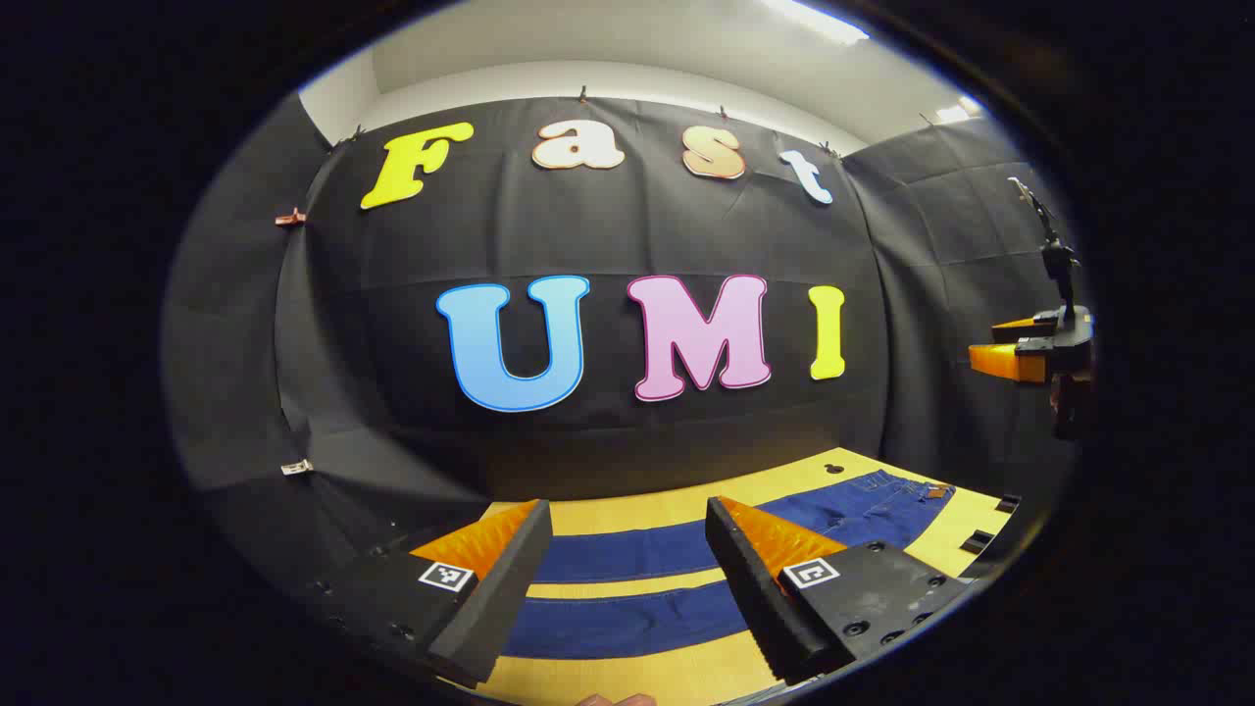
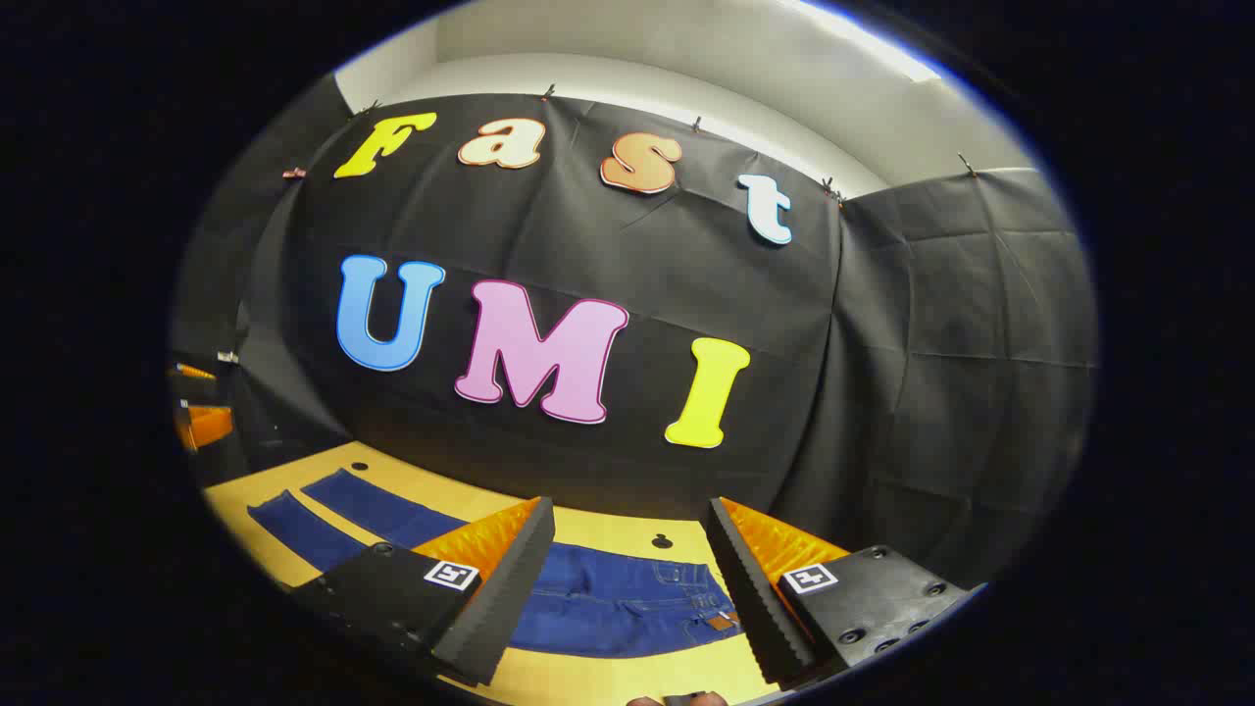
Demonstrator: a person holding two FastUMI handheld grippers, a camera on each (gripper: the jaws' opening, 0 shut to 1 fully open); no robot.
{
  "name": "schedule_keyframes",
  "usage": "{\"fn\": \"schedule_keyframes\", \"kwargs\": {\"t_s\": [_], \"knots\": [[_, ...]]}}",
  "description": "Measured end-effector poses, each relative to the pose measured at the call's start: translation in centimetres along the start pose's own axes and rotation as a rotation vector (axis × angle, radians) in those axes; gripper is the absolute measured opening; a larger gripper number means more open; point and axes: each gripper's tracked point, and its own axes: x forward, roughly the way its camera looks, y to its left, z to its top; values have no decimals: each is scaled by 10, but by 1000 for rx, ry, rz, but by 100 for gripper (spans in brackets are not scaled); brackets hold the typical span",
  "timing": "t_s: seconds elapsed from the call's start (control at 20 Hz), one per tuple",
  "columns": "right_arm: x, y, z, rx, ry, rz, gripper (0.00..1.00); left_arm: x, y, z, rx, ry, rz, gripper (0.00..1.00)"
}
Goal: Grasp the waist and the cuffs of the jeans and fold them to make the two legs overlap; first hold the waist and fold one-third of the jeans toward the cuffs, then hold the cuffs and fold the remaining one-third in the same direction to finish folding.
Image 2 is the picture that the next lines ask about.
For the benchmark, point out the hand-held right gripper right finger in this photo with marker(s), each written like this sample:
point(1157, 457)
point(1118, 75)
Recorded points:
point(750, 598)

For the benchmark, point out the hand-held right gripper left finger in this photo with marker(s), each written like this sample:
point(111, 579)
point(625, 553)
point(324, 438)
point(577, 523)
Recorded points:
point(500, 598)

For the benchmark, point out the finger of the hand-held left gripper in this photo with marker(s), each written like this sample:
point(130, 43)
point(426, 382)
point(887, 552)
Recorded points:
point(196, 372)
point(208, 427)

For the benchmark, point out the blue denim jeans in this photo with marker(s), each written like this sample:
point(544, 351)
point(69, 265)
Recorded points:
point(608, 598)

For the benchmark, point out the black backdrop cloth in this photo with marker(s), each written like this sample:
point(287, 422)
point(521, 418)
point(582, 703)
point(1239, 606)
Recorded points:
point(686, 275)

